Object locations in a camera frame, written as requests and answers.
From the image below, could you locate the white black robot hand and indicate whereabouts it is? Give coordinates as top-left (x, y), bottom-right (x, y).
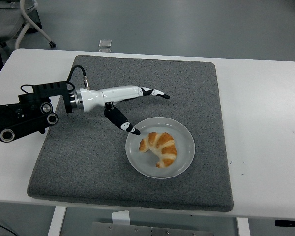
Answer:
top-left (82, 85), bottom-right (171, 136)

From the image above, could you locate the golden croissant bread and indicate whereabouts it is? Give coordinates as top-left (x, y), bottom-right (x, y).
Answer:
top-left (139, 132), bottom-right (177, 169)

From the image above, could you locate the pale grey round plate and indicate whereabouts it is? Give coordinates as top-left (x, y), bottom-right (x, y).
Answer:
top-left (125, 117), bottom-right (196, 179)

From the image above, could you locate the grey felt mat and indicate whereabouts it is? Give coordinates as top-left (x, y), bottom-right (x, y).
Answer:
top-left (27, 55), bottom-right (235, 212)

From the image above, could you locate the grey office chair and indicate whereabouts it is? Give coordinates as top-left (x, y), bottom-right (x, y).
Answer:
top-left (0, 0), bottom-right (57, 50)

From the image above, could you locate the white table leg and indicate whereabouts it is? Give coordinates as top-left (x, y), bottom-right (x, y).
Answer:
top-left (236, 217), bottom-right (251, 236)
top-left (47, 206), bottom-right (67, 236)

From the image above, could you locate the black table control panel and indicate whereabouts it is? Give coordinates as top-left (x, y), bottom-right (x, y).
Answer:
top-left (274, 219), bottom-right (295, 227)

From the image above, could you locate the white table bracket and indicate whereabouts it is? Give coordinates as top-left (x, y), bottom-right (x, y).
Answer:
top-left (112, 210), bottom-right (131, 226)

